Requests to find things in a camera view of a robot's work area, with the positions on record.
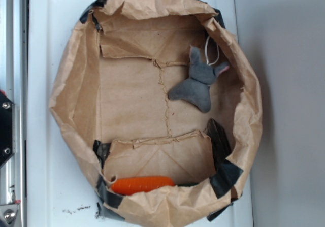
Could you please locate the brown paper bag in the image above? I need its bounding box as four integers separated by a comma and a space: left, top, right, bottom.
49, 0, 262, 226

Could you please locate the black mounting plate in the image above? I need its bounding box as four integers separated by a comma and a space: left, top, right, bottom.
0, 90, 13, 167

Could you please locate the aluminum frame rail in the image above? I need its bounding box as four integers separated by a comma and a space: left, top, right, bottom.
1, 0, 28, 226

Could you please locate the white washing machine top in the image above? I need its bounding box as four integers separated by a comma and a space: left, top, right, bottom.
25, 0, 257, 227

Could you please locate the orange plastic carrot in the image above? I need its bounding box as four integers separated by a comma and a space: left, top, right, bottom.
111, 176, 175, 196

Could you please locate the gray plush bunny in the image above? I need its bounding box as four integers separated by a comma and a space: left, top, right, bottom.
168, 37, 230, 113

